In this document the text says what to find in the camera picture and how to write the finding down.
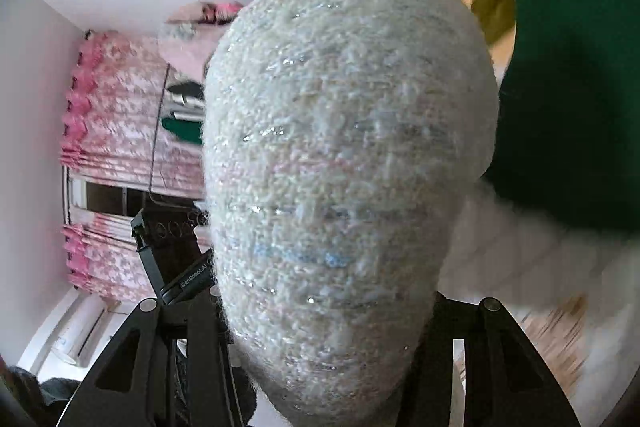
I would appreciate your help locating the hanging white padded jacket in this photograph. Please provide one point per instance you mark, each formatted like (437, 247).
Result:
(187, 112)

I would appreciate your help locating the hanging green garment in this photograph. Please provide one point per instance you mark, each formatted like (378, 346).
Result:
(182, 127)

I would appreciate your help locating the pink floral curtain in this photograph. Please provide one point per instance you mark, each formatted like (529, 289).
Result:
(105, 257)
(125, 107)

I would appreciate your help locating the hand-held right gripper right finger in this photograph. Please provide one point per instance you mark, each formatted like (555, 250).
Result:
(495, 337)

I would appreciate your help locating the white air conditioner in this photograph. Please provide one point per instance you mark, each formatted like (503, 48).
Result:
(75, 332)

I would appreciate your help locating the hanging black garment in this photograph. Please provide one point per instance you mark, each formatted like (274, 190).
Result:
(187, 89)

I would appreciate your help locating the window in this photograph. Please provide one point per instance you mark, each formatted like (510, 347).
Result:
(120, 197)

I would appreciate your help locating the folded green garment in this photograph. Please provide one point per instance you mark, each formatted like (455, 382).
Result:
(565, 82)

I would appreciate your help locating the white fuzzy knit jacket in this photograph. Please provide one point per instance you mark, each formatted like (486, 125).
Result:
(345, 187)

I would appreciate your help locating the person's grey fleece top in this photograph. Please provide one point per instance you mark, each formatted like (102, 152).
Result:
(35, 389)

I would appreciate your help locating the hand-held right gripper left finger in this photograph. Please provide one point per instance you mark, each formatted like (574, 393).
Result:
(200, 337)

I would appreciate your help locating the metal clothes rack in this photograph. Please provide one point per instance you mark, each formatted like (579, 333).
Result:
(159, 132)

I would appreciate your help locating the white checked mat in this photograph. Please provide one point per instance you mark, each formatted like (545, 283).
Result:
(520, 257)

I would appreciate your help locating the pink fluffy jacket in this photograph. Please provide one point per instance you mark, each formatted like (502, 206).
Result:
(195, 32)

